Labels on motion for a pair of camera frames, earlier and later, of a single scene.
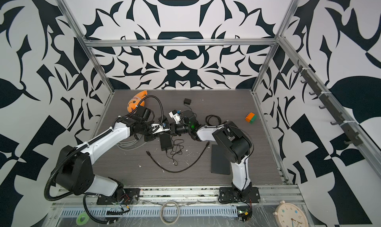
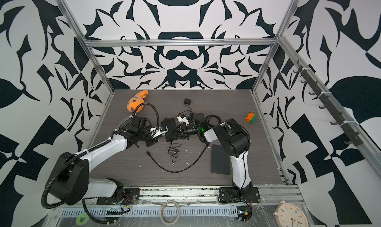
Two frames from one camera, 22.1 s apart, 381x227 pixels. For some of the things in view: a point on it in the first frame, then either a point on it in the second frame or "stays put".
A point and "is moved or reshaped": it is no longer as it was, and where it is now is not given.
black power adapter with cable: [166, 143] -> [173, 150]
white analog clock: [290, 215] stays put
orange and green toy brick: [251, 118] stays put
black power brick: [166, 143] is moved or reshaped
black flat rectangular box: [220, 164] stays put
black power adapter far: [187, 101] stays put
